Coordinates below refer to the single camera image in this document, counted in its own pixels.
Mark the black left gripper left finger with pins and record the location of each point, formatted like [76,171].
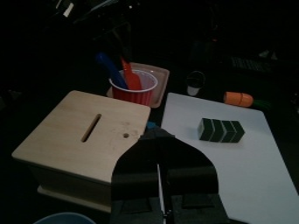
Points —
[133,172]

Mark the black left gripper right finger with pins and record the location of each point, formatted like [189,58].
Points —
[191,175]

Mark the white cutting board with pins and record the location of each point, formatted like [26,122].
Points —
[248,157]

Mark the dark green sushi roll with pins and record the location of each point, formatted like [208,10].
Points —
[220,130]

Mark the blue plate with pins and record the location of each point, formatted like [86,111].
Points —
[64,218]

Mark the red toy knife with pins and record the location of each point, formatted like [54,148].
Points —
[129,75]

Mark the wooden box with slot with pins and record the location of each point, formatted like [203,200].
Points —
[81,140]

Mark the red plastic cup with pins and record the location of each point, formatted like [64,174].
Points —
[136,90]

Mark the orange toy carrot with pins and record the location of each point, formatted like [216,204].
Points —
[237,99]

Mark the small black-white cylinder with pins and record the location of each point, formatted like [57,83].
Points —
[193,83]

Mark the pink plastic tray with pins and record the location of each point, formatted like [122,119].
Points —
[157,81]

